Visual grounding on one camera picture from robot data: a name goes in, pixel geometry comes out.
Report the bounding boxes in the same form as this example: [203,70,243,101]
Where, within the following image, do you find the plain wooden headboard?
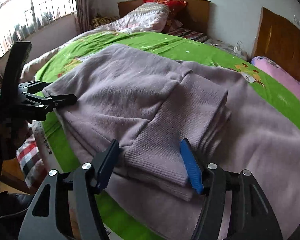
[117,0,211,34]

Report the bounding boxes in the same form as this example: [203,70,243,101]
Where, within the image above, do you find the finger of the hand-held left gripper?
[0,41,33,93]
[22,92,77,110]

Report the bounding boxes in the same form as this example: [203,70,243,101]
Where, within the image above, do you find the red pillow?
[143,0,188,28]

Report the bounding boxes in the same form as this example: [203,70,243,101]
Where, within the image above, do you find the green printed blanket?
[35,30,300,240]

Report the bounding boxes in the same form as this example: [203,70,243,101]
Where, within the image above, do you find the purple pants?
[42,43,300,240]

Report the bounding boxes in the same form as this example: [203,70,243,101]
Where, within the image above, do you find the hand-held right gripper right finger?
[179,138,283,240]

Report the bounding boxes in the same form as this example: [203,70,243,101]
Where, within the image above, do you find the brown floral blanket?
[91,16,119,29]

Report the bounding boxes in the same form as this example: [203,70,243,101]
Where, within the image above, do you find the pink white patterned quilt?
[21,2,170,80]

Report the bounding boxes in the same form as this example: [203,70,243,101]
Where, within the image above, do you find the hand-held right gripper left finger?
[17,139,120,240]

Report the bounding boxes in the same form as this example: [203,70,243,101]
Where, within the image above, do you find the barred window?
[0,0,77,58]

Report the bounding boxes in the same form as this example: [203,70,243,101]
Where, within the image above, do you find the dark clothing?
[0,191,34,240]

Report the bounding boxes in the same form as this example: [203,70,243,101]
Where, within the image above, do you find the nightstand with patterned cloth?
[205,38,248,60]

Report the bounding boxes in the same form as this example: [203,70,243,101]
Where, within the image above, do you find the red plaid cloth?
[0,155,39,195]

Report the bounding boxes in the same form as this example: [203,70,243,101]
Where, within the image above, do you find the pink bedsheet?
[251,56,300,105]

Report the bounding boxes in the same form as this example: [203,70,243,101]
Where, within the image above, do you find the brown patterned curtain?
[74,0,99,34]

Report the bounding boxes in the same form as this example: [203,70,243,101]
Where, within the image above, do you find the ribbed wooden headboard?
[250,7,300,87]

